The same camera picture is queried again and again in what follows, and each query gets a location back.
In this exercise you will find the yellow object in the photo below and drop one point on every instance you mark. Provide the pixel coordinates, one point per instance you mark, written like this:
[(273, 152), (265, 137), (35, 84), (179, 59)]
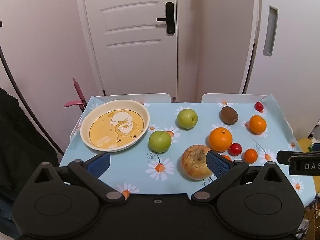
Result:
[(305, 143)]

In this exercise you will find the large green apple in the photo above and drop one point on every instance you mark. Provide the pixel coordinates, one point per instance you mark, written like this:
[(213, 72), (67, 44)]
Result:
[(187, 118)]

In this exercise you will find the large orange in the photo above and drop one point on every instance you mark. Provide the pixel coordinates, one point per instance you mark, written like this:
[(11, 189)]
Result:
[(220, 140)]

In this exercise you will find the medium orange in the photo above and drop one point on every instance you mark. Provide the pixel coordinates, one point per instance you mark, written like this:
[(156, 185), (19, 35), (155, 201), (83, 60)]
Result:
[(257, 125)]

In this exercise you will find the black curved tube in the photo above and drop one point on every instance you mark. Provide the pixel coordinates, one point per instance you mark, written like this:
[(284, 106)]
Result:
[(58, 149)]

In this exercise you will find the white panel door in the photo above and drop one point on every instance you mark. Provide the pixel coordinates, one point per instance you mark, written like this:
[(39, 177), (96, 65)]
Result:
[(130, 62)]

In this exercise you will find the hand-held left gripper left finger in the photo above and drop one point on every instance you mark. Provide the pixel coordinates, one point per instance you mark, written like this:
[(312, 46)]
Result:
[(100, 164)]

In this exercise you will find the pink plastic stand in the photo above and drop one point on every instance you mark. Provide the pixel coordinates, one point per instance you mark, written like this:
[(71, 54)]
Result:
[(79, 95)]

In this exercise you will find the white chair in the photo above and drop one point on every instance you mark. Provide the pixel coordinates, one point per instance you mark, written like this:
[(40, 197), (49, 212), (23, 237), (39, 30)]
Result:
[(232, 97), (132, 97)]

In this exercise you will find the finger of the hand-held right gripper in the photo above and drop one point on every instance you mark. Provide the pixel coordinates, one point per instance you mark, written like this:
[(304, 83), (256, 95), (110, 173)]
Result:
[(283, 157), (316, 147)]

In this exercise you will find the cream cartoon print plate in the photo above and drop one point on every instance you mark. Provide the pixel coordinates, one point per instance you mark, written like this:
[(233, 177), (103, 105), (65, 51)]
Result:
[(117, 130)]

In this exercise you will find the yellow red apple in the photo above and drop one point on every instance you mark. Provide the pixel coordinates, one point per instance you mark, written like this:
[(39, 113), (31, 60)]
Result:
[(193, 163)]

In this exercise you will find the dark cloth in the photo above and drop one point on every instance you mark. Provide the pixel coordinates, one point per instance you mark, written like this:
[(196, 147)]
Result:
[(20, 135)]

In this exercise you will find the white wardrobe door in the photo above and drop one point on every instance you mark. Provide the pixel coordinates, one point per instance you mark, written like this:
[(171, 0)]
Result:
[(295, 80)]

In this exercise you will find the brown kiwi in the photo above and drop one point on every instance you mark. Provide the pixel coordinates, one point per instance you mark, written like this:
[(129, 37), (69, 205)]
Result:
[(228, 115)]

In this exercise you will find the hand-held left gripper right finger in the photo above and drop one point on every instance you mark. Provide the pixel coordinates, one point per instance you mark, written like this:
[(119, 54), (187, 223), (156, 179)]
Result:
[(217, 164)]

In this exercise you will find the small mandarin orange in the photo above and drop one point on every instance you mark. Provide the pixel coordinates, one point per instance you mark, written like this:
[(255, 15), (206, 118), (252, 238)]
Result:
[(227, 158), (250, 156)]

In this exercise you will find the red cherry tomato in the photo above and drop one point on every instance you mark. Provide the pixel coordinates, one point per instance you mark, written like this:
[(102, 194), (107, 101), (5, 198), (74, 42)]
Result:
[(235, 149), (259, 106)]

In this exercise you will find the small green apple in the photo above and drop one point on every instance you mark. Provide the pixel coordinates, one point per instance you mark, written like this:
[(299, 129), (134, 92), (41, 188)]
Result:
[(160, 142)]

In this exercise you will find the blue daisy print tablecloth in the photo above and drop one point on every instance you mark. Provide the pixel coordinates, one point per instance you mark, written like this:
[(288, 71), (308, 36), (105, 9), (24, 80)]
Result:
[(135, 170)]

